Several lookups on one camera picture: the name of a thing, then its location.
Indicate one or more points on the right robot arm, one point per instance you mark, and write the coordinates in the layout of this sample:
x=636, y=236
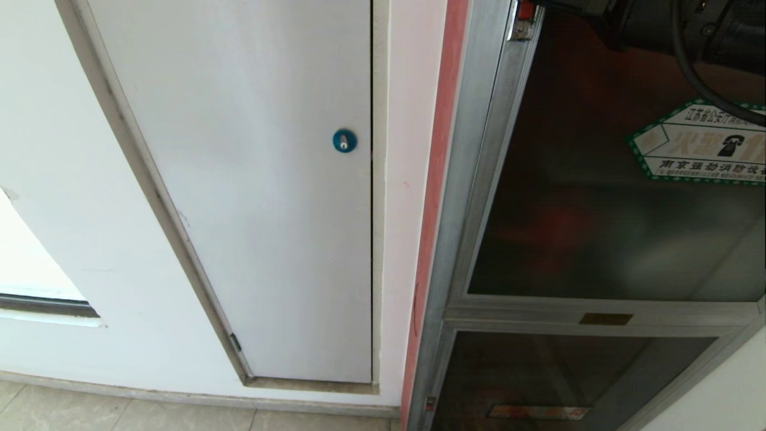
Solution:
x=646, y=21

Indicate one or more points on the blue round door lock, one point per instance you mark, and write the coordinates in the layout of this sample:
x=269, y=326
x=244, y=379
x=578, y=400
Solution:
x=344, y=140

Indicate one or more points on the white access panel door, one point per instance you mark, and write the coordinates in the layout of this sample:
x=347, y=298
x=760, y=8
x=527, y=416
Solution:
x=251, y=209

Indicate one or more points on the small black door hinge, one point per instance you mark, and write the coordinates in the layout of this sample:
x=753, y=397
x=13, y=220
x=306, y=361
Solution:
x=235, y=342

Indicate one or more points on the large glass cabinet door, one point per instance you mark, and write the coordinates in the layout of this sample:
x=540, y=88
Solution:
x=586, y=227

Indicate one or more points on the small glass cabinet door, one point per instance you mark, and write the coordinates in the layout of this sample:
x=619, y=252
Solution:
x=556, y=377

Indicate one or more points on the red and metal door latch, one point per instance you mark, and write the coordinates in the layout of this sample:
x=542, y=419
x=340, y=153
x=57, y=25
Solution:
x=523, y=21

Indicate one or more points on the small brass name plate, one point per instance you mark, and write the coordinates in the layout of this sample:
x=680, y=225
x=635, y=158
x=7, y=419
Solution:
x=605, y=319

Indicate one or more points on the green white hexagonal sticker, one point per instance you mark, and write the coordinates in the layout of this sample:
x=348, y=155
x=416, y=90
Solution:
x=688, y=149

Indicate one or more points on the red fire hydrant cabinet frame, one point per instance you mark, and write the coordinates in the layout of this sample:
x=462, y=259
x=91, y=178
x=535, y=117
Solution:
x=432, y=215

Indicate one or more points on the grey access door frame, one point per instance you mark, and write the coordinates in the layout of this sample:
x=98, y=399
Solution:
x=157, y=191

